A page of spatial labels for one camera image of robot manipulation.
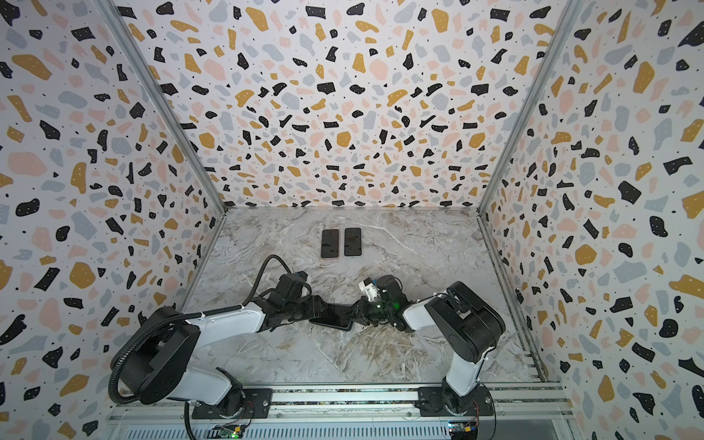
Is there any silver edged phone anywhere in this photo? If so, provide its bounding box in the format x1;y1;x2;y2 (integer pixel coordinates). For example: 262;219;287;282
320;229;340;260

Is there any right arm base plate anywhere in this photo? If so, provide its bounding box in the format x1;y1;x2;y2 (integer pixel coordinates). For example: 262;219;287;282
414;384;495;417

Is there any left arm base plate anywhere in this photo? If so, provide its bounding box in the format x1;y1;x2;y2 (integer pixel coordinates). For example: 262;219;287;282
192;388;273;421

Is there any purple edged phone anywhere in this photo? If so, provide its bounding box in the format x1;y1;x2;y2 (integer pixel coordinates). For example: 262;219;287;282
344;227;362;257

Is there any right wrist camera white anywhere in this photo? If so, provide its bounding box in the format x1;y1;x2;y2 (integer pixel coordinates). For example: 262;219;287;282
359;278;381;303

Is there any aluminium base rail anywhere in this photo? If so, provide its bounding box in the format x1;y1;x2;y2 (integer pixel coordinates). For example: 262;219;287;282
105;382;581;439

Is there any right circuit board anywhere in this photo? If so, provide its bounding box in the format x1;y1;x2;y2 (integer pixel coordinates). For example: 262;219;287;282
448;421;479;440

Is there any left circuit board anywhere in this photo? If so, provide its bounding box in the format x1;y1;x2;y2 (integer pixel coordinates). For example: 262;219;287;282
206;423;247;439

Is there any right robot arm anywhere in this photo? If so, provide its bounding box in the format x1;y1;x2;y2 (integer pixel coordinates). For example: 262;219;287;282
355;275;506;399

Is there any blue edged phone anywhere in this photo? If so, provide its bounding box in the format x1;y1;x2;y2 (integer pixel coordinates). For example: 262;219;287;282
309;310;353;332

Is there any circuit board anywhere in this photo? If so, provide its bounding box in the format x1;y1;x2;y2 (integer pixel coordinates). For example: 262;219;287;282
206;423;247;439
448;421;479;440

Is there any black corrugated cable left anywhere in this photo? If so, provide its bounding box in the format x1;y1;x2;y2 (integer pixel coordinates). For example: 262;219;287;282
107;254;293;406

